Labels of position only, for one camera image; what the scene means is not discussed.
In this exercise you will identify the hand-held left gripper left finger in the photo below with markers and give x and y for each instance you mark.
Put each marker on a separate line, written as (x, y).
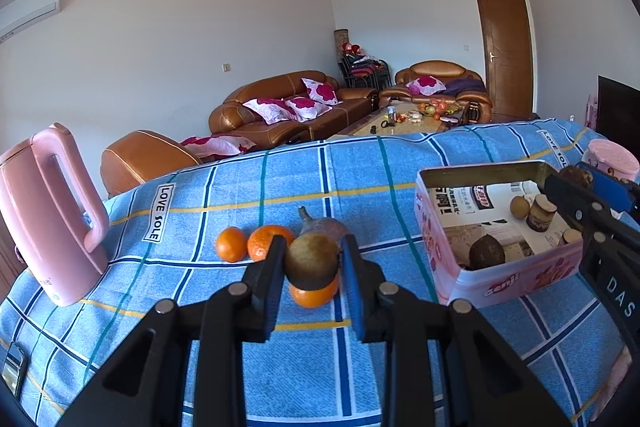
(265, 297)

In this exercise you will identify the cut sugarcane piece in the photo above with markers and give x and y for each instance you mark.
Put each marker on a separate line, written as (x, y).
(573, 236)

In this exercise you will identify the small jar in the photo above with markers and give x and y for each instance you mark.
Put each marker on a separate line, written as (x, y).
(542, 213)

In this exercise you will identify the brown leather armchair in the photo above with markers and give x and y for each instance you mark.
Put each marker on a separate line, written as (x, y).
(435, 69)

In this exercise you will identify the printed paper liner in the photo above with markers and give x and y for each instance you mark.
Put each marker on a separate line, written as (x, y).
(467, 207)

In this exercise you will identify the blue checked cloth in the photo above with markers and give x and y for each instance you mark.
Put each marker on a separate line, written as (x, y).
(200, 332)

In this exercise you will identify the pile of assorted fruit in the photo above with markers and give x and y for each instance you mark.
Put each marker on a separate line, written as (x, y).
(435, 107)

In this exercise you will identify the pink carton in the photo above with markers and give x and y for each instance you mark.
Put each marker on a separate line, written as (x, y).
(592, 112)

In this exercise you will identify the pink electric kettle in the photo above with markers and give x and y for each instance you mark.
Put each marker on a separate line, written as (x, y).
(45, 217)

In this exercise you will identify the brown wooden door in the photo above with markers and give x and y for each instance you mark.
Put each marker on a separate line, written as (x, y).
(505, 57)

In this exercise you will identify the pink cartoon cup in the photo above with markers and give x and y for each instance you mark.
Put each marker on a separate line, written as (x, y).
(612, 154)

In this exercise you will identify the floral pillow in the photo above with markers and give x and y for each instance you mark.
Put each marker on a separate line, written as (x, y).
(307, 106)
(320, 91)
(425, 84)
(270, 109)

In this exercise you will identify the drink can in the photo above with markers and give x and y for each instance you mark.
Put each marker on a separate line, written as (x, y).
(391, 114)

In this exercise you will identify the black smartphone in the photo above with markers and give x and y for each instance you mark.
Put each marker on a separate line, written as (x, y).
(12, 369)

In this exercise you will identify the coffee table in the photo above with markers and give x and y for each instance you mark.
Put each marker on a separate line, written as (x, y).
(400, 127)

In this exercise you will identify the purple blanket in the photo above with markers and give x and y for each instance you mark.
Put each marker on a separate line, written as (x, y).
(465, 87)

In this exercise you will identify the tall woven cylinder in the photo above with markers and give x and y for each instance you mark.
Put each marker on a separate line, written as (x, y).
(341, 38)

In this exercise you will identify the white air conditioner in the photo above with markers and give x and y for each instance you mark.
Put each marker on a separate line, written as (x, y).
(30, 12)

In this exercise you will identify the black television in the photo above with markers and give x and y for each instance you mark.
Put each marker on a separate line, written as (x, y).
(620, 112)

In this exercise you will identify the dark brown water chestnut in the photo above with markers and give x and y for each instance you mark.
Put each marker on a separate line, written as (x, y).
(487, 252)
(575, 177)

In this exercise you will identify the person's right hand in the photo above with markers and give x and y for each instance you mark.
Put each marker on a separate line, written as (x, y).
(617, 387)

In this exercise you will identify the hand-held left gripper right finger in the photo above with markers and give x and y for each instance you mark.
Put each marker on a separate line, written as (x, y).
(356, 297)

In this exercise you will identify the brown kiwi fruit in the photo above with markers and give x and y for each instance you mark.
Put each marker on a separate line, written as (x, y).
(312, 259)

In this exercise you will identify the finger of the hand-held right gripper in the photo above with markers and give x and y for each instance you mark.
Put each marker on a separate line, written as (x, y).
(612, 192)
(575, 204)

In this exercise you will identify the tan round fruit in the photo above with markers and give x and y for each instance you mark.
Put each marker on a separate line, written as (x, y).
(519, 208)

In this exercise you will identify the pink tin box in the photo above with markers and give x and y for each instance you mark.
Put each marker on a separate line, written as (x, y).
(500, 287)

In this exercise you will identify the brown leather footstool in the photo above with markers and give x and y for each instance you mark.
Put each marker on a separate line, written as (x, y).
(145, 157)

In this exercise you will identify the stacked dark chairs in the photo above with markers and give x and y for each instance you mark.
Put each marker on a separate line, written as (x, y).
(360, 77)

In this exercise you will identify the brown leather sofa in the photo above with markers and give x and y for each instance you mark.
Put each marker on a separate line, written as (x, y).
(260, 89)

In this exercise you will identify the red stuffed toys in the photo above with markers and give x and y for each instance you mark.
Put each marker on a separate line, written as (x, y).
(350, 48)

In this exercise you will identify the orange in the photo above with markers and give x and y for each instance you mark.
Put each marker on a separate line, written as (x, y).
(231, 244)
(312, 298)
(265, 243)

